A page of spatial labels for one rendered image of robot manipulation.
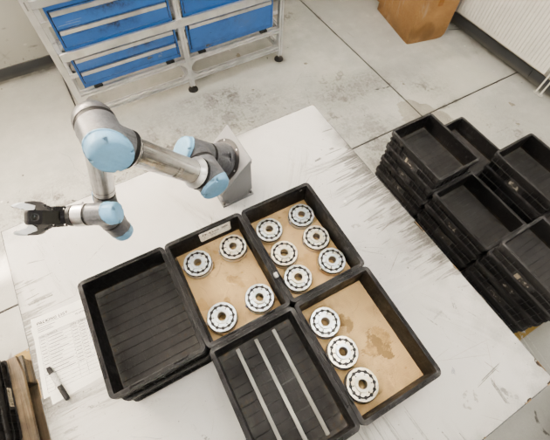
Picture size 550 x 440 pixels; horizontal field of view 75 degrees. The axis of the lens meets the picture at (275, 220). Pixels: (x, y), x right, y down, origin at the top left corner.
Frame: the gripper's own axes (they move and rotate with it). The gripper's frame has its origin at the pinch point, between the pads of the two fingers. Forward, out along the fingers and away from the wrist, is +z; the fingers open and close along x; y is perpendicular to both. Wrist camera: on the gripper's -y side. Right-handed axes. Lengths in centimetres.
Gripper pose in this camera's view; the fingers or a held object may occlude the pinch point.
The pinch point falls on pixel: (13, 219)
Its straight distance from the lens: 146.3
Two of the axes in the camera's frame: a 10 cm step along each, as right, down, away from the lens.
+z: -9.9, 0.7, 0.8
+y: 0.8, -0.3, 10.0
